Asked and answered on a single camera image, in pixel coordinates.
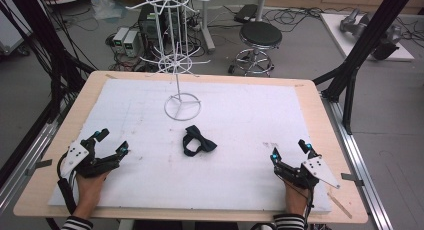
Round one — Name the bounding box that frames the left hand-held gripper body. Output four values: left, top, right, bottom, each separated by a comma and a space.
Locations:
59, 138, 122, 180

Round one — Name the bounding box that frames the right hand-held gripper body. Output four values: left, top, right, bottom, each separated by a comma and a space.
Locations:
273, 155, 342, 191

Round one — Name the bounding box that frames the black bow tie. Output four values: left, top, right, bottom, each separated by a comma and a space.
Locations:
182, 124, 218, 158

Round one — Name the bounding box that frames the white wire display rack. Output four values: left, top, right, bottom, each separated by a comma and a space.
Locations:
121, 0, 214, 122

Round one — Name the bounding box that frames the person's right hand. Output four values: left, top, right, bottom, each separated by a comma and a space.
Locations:
283, 180, 312, 217

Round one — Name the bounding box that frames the person's left hand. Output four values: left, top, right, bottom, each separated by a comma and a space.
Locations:
72, 171, 110, 220

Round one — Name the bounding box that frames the wooden table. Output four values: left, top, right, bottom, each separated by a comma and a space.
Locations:
13, 70, 370, 225

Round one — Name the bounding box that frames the thin wooden strip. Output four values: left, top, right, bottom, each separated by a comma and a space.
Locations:
326, 191, 354, 220

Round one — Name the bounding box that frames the white foam mat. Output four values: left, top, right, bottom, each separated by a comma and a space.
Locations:
47, 78, 334, 214

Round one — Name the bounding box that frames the grey power supply unit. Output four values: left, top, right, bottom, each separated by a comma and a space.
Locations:
122, 29, 141, 58
111, 26, 131, 55

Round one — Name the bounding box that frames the white floor board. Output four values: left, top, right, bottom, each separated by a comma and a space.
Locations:
319, 12, 416, 62

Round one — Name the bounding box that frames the black computer tower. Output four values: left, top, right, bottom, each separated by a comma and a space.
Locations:
137, 4, 188, 53

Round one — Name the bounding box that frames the black round stool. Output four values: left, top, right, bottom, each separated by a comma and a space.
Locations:
227, 20, 284, 78

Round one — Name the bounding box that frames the clear plastic bag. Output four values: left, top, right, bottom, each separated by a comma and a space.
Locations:
90, 0, 129, 24

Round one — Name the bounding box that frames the grey desk leg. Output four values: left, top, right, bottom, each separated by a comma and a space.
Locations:
196, 0, 217, 55

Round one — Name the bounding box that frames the flat black box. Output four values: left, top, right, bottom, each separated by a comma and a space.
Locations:
233, 3, 259, 24

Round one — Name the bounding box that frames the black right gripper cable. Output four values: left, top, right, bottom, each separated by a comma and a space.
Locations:
301, 186, 316, 230

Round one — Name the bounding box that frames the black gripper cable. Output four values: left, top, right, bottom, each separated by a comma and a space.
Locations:
55, 151, 78, 216
301, 186, 316, 230

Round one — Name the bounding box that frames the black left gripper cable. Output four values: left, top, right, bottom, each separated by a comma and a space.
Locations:
55, 151, 78, 216

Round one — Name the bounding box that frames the grey metal clamp bracket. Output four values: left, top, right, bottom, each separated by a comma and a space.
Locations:
340, 172, 365, 188
25, 158, 54, 176

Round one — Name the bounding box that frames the aluminium rail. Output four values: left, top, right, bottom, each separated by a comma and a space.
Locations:
0, 99, 75, 212
321, 92, 395, 230

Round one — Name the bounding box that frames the black metal frame stand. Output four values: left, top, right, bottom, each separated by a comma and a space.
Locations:
0, 0, 98, 124
312, 0, 418, 136

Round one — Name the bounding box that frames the bundle of floor cables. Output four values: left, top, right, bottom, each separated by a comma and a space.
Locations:
219, 4, 359, 34

